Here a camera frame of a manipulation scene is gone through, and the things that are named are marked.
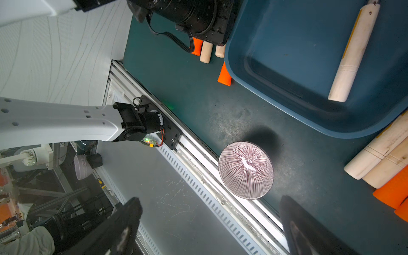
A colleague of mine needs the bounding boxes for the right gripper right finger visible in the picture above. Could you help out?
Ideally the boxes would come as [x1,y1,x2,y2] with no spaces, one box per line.
[279,195,357,255]

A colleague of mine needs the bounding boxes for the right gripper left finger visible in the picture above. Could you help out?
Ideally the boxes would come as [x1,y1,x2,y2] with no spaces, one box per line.
[64,197,143,255]

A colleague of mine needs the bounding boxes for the purple striped bowl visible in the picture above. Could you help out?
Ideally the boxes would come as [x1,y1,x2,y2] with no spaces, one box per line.
[218,141,274,200]

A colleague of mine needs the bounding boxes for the blue plastic storage box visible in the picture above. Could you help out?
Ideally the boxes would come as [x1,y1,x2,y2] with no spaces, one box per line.
[225,1,408,139]

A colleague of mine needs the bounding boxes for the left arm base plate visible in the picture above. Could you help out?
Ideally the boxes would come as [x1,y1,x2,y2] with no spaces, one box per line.
[132,96,182,150]

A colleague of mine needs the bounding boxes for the orange sickle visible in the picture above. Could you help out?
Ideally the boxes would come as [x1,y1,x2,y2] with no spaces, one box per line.
[217,62,232,87]
[191,37,204,56]
[394,199,408,222]
[373,166,408,209]

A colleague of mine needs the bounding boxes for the aluminium front rail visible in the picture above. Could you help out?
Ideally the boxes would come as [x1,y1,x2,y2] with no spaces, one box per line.
[109,60,289,255]

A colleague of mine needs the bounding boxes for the slotted cable duct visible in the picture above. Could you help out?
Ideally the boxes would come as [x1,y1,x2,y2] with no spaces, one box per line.
[157,146,265,255]

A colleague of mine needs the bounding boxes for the orange sickle beside box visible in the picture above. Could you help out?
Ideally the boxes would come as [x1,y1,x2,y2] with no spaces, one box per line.
[217,62,232,87]

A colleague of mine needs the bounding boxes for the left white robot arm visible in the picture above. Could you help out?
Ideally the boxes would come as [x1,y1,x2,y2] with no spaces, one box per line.
[1,1,133,149]

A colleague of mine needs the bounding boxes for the wooden sickle left group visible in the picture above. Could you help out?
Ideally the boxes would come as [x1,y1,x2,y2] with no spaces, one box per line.
[200,41,213,64]

